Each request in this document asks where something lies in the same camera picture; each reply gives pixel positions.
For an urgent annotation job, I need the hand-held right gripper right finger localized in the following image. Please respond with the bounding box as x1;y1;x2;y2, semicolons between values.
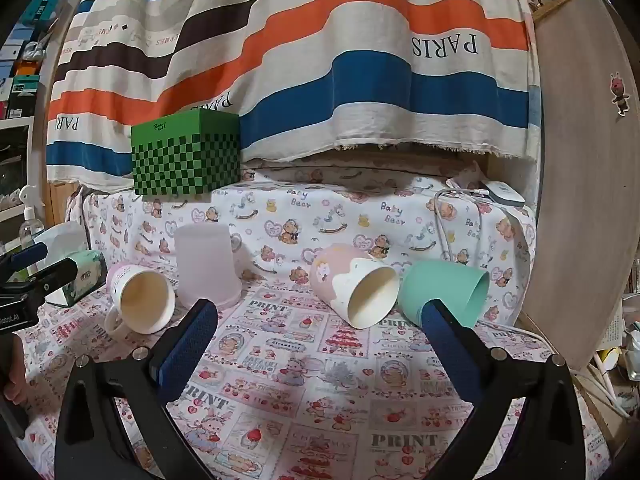
421;298;587;480

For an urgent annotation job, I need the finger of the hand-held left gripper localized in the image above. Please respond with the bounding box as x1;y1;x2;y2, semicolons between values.
0;241;50;282
0;256;82;307

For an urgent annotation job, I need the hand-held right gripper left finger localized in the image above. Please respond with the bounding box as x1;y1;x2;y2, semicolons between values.
54;298;219;480

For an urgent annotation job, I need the pink and cream cup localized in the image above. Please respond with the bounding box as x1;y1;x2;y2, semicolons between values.
309;243;401;330

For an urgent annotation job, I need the teal cup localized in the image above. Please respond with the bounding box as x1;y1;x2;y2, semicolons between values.
397;259;490;333

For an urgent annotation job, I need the translucent pink plastic cup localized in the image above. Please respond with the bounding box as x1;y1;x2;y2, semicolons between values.
173;223;243;311

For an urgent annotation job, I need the person's left hand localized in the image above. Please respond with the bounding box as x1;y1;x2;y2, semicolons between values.
0;332;26;404

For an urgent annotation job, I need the green tissue packet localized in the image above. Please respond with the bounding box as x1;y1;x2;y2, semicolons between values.
46;251;109;307

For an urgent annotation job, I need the white crumpled tissue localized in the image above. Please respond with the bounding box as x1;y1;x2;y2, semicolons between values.
41;221;90;263

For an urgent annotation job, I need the clear spray bottle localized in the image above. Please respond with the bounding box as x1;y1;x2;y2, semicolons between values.
18;184;47;253

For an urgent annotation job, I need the white mug with pink band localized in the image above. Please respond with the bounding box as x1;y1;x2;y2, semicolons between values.
104;263;177;335

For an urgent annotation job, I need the pink cartoon print tablecloth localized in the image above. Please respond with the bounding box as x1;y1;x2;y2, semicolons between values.
22;277;618;480

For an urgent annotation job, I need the white paper booklet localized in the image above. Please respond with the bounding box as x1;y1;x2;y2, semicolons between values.
598;296;627;350

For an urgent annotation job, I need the white charger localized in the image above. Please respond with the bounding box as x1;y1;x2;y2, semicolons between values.
486;179;527;208

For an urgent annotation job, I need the green checkered box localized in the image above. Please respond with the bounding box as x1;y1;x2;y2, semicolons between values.
131;109;243;197

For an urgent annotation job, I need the bear print cloth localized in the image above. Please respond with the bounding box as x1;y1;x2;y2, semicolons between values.
80;155;540;326

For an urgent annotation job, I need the stack of storage boxes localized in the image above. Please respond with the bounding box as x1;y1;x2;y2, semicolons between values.
0;0;60;122

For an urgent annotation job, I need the wooden board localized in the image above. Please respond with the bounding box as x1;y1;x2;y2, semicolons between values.
517;0;640;373

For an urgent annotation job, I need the bear sticker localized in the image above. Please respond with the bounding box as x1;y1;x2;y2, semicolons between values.
609;73;632;117

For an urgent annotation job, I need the striped hanging cloth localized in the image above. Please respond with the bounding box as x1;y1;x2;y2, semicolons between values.
45;0;543;193

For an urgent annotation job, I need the white cable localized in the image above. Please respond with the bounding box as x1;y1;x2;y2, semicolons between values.
433;186;496;264

